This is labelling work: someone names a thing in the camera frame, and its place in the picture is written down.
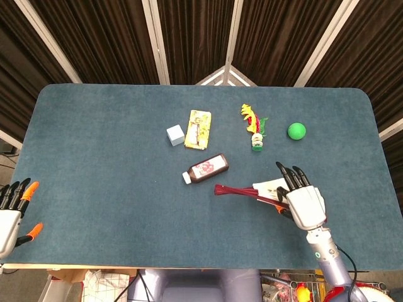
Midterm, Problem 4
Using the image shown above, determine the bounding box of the yellow rubber toy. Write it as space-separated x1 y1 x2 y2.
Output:
295 282 312 302

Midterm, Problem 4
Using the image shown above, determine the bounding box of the colourful feather shuttlecock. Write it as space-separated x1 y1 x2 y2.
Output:
241 103 270 153

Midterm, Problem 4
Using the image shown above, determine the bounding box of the black floor cable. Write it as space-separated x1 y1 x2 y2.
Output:
125 270 149 302

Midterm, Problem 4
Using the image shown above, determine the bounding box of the white triangular frame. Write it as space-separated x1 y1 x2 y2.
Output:
195 65 258 86

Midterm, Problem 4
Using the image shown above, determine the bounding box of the yellow snack packet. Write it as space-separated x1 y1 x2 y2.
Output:
184 109 212 150

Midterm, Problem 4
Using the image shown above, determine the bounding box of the blue felt table mat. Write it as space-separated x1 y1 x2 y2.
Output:
5 83 403 271

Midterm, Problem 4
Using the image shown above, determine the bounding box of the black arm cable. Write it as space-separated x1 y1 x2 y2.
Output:
335 243 360 302

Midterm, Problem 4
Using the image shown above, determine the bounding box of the white checked cloth bag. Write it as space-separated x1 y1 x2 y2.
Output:
82 269 130 302

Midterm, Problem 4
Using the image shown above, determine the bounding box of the green ball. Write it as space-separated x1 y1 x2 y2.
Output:
287 122 307 141

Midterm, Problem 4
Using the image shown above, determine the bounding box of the white table leg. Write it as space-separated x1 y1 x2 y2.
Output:
40 273 71 302

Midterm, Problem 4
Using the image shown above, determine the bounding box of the red and white ball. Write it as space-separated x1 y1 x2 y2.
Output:
324 281 391 302

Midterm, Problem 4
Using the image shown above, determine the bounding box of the light blue cube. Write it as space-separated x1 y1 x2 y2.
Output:
166 124 186 147

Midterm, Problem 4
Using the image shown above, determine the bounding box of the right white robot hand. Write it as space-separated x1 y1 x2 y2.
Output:
276 161 327 230

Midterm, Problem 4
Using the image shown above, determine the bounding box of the white metal frame post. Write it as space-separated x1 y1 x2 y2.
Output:
225 0 245 69
14 0 82 84
294 0 356 87
141 0 171 85

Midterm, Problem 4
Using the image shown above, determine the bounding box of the metal wire basket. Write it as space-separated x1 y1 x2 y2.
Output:
259 269 331 302

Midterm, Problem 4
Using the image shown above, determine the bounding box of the brown bottle with white cap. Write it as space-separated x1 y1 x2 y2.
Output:
182 153 230 185

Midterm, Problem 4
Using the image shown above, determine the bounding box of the cardboard box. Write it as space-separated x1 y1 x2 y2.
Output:
47 268 138 284

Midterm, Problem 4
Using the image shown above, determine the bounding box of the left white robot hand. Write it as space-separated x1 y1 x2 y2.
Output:
0 177 44 259

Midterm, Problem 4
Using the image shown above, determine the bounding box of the white paper folding fan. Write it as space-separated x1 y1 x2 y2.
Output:
214 177 290 210

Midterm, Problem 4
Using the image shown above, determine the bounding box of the dark brown pleated curtain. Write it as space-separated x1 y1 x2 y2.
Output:
0 0 403 171

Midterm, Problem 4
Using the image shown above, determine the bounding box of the grey-purple robot torso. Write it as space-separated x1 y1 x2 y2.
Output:
128 269 262 302

